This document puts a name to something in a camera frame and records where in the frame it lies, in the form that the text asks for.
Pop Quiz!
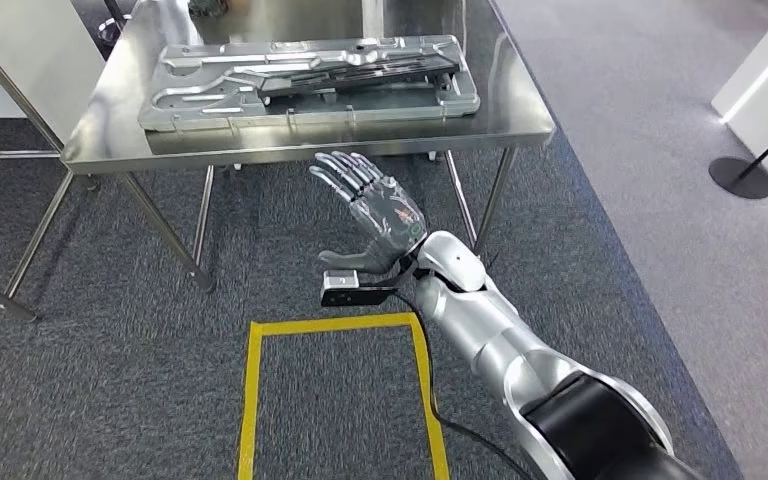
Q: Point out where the black plastic car part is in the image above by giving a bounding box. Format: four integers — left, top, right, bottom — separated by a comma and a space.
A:
251, 47, 463, 101

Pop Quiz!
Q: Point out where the black round stand base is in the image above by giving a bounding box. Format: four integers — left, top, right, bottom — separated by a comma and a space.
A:
708, 109, 768, 201

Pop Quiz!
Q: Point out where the white cabinet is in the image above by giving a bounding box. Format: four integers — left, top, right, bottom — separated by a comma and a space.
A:
0, 0, 108, 144

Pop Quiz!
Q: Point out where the yellow floor tape rectangle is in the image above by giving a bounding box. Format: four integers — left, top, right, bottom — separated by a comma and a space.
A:
236, 311, 452, 480

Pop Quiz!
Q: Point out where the grey metal fixture plate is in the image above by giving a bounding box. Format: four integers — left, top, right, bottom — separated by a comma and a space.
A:
137, 34, 482, 134

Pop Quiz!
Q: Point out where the stainless steel workbench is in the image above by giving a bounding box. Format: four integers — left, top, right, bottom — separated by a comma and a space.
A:
60, 0, 558, 294

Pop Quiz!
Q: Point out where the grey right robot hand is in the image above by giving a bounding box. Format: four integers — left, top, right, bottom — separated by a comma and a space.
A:
309, 150, 429, 274

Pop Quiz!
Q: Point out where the black camera cable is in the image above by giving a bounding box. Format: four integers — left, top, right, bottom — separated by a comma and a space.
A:
393, 291, 538, 480

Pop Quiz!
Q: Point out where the chrome stanchion post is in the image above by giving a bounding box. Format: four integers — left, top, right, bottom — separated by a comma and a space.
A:
95, 0, 135, 49

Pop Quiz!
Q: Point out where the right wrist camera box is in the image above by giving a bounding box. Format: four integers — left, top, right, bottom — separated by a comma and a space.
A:
319, 261, 418, 308

